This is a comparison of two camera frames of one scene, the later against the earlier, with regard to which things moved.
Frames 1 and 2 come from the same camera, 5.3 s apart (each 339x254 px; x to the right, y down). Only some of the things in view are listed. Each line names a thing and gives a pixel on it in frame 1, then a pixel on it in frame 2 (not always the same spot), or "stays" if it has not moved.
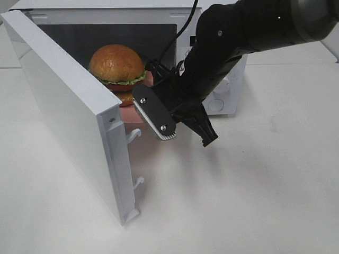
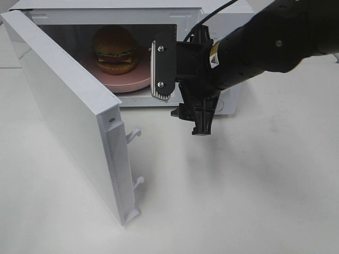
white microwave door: [91, 117] stays
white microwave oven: [81, 27] stays
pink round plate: [131, 114] → [138, 79]
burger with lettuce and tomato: [120, 69] → [114, 47]
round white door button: [216, 105] stays
